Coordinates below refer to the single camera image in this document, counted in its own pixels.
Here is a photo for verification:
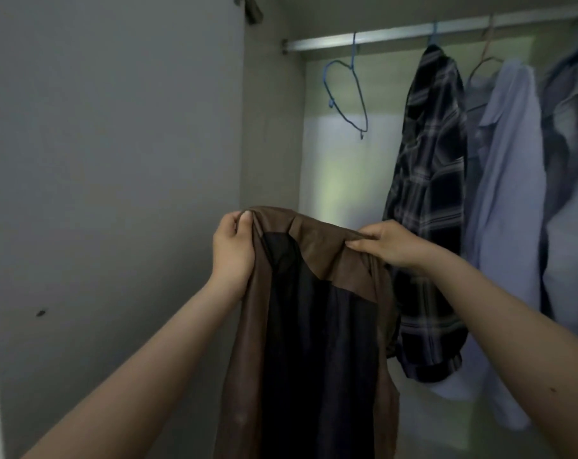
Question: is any person's left forearm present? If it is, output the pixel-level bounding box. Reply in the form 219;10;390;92
20;277;242;459

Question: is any person's right hand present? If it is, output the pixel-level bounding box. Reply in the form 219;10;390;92
345;220;437;274

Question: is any dark plaid shirt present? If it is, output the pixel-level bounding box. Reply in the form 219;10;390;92
383;44;467;383

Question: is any brown leather jacket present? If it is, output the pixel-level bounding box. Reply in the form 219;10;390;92
213;206;401;459

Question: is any wooden clothes hanger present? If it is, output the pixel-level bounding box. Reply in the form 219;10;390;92
467;14;506;86

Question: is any grey wardrobe door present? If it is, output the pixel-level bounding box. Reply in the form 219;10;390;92
0;0;246;459

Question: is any light blue shirt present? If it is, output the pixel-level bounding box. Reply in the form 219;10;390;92
425;59;548;432

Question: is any metal closet rod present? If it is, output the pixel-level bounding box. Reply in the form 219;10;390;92
283;4;578;54

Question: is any grey blue collared shirt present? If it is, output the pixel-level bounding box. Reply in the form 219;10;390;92
538;40;578;345

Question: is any person's right forearm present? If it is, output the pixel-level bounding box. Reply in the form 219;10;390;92
415;251;578;459

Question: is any empty blue wire hanger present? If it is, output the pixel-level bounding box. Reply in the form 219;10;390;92
323;33;369;140

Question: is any person's left hand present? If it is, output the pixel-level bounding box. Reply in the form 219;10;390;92
208;210;256;300

